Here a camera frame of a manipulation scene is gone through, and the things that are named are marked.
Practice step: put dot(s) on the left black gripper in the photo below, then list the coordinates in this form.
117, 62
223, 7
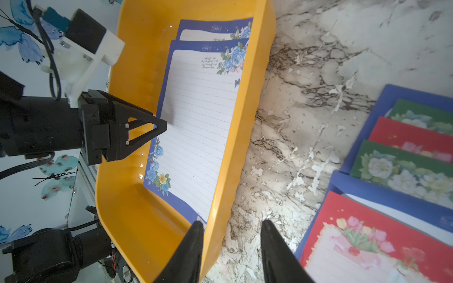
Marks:
102, 126

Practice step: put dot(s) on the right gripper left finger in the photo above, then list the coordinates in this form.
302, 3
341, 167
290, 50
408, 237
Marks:
185, 264

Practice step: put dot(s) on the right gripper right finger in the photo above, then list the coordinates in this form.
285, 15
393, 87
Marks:
279, 263

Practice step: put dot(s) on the green floral stationery paper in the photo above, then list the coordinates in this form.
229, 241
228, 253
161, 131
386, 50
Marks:
410, 173
422, 116

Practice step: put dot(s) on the red stationery paper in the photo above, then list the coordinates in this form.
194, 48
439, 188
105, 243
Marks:
351, 243
413, 139

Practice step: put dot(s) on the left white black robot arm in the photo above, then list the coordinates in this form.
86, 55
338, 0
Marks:
54, 255

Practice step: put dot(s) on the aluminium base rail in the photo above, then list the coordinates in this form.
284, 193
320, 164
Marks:
83, 195

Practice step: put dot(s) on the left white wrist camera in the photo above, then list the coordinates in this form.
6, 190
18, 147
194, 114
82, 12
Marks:
86, 43

